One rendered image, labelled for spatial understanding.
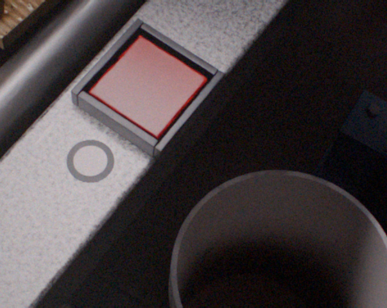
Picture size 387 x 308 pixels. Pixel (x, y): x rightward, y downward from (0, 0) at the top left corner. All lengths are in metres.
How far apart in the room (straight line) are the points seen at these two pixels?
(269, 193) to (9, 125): 0.70
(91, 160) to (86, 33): 0.10
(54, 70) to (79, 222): 0.12
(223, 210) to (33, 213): 0.70
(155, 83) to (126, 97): 0.02
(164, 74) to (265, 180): 0.63
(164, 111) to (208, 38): 0.08
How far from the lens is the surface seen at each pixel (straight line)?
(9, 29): 0.62
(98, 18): 0.64
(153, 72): 0.60
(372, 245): 1.23
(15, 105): 0.61
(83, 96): 0.59
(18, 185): 0.58
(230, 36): 0.64
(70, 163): 0.59
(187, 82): 0.60
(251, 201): 1.27
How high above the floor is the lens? 1.44
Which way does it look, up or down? 63 degrees down
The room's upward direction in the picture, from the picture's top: 10 degrees clockwise
